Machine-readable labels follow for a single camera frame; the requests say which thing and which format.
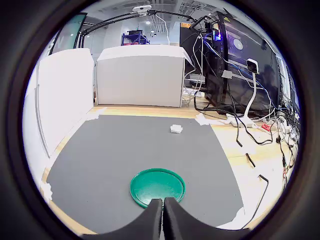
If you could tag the small white plastic terminal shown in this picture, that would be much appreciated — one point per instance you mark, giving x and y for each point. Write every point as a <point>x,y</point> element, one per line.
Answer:
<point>176,129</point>

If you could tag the round green lid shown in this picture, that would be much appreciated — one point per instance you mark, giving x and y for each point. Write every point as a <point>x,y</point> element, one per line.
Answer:
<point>155,182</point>

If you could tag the white tape piece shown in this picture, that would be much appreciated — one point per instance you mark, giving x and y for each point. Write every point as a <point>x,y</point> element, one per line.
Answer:
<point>243,150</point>
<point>47,192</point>
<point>257,171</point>
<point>239,215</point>
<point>96,113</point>
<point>203,120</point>

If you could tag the dark grey mat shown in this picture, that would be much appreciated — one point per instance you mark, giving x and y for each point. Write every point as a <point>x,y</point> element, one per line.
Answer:
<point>125,150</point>

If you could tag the small red box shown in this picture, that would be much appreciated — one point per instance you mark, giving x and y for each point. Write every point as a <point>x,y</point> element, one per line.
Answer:
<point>266,127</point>

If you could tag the white folded partition board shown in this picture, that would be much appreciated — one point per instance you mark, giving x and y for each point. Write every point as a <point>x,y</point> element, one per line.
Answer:
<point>140,80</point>

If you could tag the small grey adapter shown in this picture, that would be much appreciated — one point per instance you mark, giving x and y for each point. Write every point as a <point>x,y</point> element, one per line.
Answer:
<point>227,75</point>

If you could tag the black glass computer tower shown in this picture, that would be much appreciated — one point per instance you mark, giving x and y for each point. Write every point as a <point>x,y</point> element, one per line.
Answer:
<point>250,82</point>

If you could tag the blue metal shelf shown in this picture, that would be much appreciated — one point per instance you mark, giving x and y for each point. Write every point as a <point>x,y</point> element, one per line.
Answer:
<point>135,37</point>

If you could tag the teal roll-up banner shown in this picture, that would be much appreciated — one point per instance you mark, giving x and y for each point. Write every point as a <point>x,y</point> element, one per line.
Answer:
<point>67,35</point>

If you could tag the white gooseneck camera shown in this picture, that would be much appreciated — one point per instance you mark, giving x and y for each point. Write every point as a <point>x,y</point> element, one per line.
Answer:
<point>252,65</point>

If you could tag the white overhead camera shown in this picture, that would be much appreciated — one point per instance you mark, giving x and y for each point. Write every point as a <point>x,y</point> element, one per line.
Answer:
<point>141,9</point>

